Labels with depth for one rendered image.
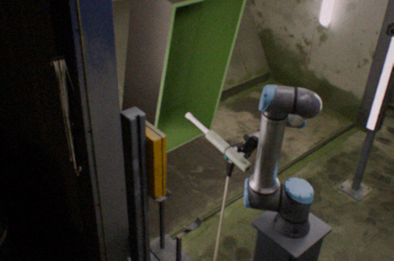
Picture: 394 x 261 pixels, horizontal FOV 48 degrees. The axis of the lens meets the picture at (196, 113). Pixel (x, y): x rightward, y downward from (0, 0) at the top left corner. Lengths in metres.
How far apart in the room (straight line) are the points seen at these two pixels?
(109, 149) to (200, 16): 1.38
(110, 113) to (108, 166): 0.28
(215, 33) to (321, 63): 1.77
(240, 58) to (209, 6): 1.80
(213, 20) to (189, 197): 1.33
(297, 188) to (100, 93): 1.06
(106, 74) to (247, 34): 3.18
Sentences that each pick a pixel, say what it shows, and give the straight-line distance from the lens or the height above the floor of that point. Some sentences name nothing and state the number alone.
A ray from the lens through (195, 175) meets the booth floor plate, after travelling 3.61.
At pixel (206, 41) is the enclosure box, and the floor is 1.15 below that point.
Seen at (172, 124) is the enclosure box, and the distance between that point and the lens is 3.38.
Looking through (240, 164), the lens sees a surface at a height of 0.94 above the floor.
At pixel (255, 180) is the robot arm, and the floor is 0.95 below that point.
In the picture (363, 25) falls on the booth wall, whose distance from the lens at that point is 4.23.
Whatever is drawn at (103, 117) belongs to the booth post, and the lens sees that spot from 1.97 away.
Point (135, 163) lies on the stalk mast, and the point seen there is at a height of 1.47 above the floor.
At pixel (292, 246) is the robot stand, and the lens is 2.37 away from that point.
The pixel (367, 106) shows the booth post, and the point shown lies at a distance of 4.44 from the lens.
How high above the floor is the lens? 2.38
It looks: 32 degrees down
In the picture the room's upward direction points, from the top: 2 degrees clockwise
